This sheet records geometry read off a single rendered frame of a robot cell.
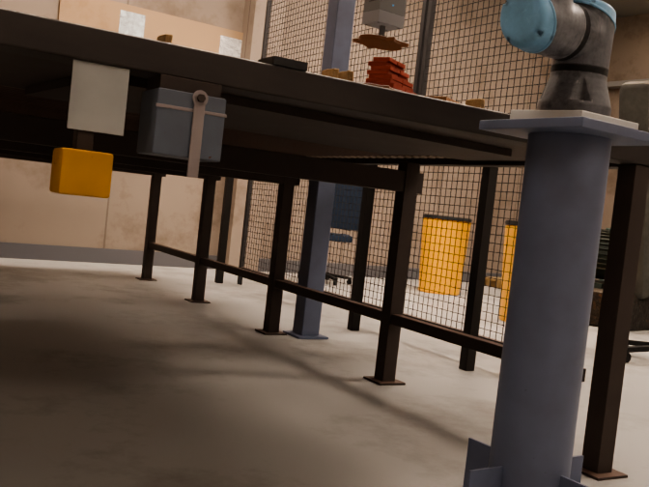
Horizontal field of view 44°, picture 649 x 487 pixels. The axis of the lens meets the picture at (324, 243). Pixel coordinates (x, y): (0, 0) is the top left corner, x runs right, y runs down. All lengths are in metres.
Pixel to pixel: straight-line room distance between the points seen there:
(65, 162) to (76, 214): 5.25
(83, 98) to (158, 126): 0.14
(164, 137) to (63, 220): 5.19
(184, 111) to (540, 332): 0.83
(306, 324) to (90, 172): 2.62
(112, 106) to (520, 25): 0.79
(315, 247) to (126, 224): 3.15
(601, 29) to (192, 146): 0.85
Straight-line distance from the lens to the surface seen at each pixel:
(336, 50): 4.00
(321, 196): 3.93
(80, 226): 6.72
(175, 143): 1.51
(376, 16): 2.03
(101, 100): 1.50
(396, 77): 2.99
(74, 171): 1.46
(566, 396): 1.74
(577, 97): 1.73
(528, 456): 1.75
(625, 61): 10.67
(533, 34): 1.64
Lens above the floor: 0.65
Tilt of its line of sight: 3 degrees down
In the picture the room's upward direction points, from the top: 6 degrees clockwise
